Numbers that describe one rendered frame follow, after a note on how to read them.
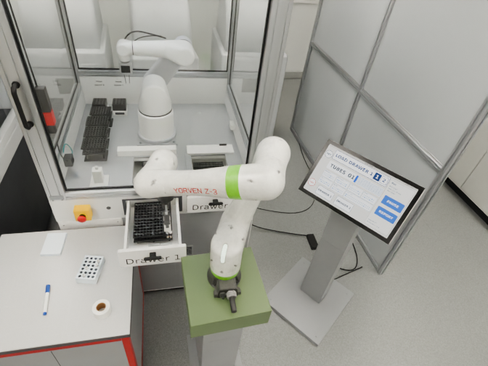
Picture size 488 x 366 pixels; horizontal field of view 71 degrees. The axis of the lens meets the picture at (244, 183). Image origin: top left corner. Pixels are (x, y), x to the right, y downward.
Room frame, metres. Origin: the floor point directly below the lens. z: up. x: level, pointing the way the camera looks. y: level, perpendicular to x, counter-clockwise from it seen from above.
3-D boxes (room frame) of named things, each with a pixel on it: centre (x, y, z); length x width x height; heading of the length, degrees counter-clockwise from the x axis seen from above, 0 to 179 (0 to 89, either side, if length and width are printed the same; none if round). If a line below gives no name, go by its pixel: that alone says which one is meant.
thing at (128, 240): (1.09, 0.41, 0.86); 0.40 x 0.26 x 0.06; 17
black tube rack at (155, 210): (1.08, 0.41, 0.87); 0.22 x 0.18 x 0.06; 17
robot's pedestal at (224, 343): (0.85, 0.03, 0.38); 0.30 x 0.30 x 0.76; 20
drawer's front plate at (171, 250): (0.89, 0.35, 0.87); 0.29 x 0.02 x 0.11; 107
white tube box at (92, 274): (0.84, 0.63, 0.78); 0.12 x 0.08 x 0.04; 5
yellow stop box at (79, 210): (1.07, 0.75, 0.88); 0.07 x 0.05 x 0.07; 107
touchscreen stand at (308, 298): (1.32, -0.57, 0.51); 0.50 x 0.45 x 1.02; 144
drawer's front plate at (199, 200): (1.27, 0.14, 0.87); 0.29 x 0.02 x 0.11; 107
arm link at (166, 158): (1.01, 0.32, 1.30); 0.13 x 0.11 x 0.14; 173
